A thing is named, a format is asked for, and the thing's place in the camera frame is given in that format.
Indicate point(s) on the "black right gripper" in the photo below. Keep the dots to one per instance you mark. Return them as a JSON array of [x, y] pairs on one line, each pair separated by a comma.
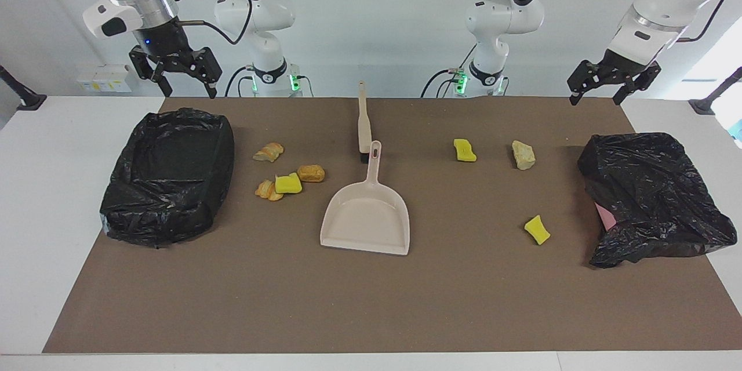
[[165, 43]]

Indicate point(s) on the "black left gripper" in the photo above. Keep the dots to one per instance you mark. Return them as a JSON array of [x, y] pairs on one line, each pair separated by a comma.
[[626, 68]]

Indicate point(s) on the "croissant piece pale underside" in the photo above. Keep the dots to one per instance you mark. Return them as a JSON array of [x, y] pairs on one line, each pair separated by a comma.
[[523, 155]]

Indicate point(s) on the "striped croissant piece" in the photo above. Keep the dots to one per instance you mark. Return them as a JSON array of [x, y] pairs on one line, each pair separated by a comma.
[[265, 189], [268, 152]]

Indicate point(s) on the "yellow sponge with green side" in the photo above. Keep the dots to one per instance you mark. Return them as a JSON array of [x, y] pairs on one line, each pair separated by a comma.
[[288, 184]]

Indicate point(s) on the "brown bread bun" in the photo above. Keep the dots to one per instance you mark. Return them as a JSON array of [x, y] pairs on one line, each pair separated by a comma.
[[311, 173]]

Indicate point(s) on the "beige hand brush black bristles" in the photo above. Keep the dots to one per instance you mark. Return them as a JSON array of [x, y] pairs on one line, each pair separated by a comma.
[[364, 127]]

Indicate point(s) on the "beige plastic dustpan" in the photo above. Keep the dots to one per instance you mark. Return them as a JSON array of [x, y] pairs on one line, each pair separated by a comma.
[[365, 220]]

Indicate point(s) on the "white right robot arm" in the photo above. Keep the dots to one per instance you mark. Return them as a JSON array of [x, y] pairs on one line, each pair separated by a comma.
[[255, 11]]

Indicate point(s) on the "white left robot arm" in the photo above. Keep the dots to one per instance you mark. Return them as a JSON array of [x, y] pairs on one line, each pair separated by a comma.
[[504, 11]]

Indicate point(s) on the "crumpled black trash bag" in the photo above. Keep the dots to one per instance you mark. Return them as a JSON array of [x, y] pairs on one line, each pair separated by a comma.
[[655, 197]]

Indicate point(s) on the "pink bin under bag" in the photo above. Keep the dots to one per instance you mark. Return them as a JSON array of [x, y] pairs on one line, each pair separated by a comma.
[[607, 217]]

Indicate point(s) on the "rectangular bin with black bag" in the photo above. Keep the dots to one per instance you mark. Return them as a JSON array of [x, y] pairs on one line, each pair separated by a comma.
[[162, 208]]

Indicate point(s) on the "black clamp stand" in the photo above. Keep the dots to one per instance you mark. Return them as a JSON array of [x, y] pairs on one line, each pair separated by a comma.
[[704, 105], [26, 99]]

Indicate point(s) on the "green lit base connector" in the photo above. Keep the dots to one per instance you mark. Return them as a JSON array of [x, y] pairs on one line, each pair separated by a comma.
[[461, 82], [294, 80]]

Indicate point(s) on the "teal object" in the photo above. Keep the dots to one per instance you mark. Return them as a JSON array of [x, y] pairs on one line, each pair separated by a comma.
[[737, 129]]

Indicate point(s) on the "brown table mat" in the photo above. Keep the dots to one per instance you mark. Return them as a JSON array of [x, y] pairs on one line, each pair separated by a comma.
[[371, 301]]

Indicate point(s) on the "white wall socket boxes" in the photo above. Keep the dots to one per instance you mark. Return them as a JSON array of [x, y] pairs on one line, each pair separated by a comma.
[[104, 78]]

